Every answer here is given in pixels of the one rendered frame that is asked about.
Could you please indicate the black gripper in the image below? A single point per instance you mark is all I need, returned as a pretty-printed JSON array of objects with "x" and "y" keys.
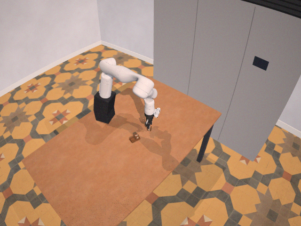
[{"x": 148, "y": 120}]

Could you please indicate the brown rectangular tray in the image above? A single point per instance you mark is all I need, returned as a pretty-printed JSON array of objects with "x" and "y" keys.
[{"x": 132, "y": 139}]

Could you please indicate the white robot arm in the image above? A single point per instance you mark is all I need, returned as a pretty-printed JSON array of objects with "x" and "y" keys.
[{"x": 142, "y": 88}]

